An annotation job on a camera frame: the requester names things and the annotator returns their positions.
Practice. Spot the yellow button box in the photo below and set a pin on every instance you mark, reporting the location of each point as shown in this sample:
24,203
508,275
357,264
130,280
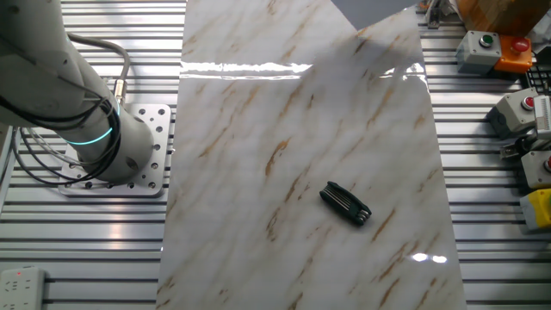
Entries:
538,208

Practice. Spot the dark folding hex key set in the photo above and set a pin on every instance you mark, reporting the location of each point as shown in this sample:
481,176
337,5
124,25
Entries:
344,202

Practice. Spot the marble pattern table mat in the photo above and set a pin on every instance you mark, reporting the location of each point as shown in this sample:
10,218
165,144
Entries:
241,172

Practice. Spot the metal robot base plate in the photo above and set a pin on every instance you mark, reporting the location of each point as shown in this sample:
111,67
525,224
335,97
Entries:
159,172

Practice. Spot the aluminium stand pole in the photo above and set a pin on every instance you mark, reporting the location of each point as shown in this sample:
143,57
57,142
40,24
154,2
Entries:
434,17

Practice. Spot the white paper sheet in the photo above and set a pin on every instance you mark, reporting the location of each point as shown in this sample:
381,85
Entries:
370,10

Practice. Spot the orange box red button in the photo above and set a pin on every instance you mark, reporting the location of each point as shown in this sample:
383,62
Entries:
512,60

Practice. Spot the grey box red button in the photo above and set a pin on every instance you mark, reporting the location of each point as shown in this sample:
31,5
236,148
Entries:
534,170
512,112

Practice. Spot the black keyboard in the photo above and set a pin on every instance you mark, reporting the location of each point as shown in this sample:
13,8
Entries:
538,77

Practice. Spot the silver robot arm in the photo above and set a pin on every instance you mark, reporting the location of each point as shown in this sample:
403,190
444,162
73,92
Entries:
39,64

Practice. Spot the brown cardboard box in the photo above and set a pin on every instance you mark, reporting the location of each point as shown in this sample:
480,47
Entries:
503,15

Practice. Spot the grey box green button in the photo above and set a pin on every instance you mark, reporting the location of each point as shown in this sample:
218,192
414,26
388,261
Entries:
473,56

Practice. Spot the white power strip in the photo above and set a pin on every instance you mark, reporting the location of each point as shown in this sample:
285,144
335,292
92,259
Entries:
21,288

